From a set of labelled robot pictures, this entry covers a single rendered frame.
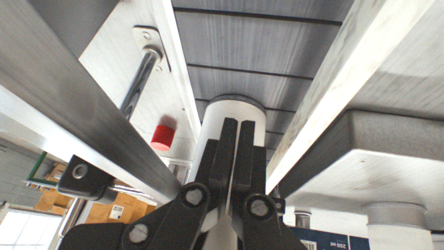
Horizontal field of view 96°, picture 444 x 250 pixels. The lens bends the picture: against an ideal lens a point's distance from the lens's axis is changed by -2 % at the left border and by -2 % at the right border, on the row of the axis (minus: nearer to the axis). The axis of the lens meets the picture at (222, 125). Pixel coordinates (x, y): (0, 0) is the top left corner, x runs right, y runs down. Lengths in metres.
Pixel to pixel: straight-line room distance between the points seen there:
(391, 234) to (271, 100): 0.33
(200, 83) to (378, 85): 0.16
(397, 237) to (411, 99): 0.24
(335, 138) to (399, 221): 0.21
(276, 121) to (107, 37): 0.18
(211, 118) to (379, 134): 0.18
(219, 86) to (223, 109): 0.02
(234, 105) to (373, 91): 0.14
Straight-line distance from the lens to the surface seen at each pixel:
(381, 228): 0.45
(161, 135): 0.35
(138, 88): 0.19
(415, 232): 0.45
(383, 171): 0.30
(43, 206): 4.67
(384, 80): 0.24
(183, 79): 0.16
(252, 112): 0.15
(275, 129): 0.20
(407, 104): 0.27
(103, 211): 2.10
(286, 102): 0.16
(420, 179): 0.33
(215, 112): 0.15
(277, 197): 0.44
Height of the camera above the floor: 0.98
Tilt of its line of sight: 28 degrees down
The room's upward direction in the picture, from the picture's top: 169 degrees counter-clockwise
